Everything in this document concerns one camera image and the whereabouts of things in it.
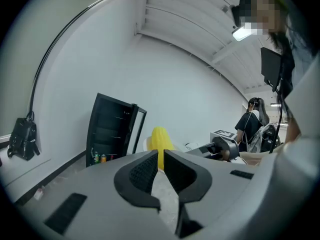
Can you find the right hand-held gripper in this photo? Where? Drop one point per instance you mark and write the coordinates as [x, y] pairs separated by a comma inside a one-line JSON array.
[[225, 145]]

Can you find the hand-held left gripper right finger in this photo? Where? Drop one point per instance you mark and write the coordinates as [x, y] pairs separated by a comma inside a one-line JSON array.
[[187, 181]]

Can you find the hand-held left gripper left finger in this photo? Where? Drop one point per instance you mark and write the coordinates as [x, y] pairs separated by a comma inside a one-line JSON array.
[[140, 181]]

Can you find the black cabinet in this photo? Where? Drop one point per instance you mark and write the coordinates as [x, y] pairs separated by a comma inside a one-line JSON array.
[[107, 129]]

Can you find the person's left forearm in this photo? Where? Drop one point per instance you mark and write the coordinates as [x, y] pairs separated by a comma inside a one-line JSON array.
[[292, 131]]

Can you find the person's right forearm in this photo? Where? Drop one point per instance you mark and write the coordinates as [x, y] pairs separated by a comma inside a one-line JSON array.
[[252, 157]]

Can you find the orange drink can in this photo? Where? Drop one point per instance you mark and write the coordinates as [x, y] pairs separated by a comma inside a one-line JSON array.
[[103, 158]]

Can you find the green drink can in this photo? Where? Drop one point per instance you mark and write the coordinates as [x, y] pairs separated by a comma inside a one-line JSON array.
[[96, 158]]

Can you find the white grey backpack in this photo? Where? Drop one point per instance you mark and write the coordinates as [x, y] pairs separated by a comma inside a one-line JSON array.
[[257, 140]]

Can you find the small white bottle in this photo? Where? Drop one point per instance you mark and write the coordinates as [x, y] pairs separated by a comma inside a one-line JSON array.
[[38, 194]]

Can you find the black flat panel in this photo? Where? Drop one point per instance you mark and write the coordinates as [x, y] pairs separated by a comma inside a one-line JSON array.
[[271, 69]]

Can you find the rectangular ceiling light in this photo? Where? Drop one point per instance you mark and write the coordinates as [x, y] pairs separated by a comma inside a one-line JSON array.
[[241, 34]]

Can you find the black leather backpack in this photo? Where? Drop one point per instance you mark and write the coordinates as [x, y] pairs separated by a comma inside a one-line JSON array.
[[23, 139]]

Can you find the black head-worn camera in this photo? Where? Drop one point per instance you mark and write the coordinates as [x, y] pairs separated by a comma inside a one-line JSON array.
[[237, 14]]

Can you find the black wall conduit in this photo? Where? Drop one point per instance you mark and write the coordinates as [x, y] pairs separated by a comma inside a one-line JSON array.
[[37, 76]]

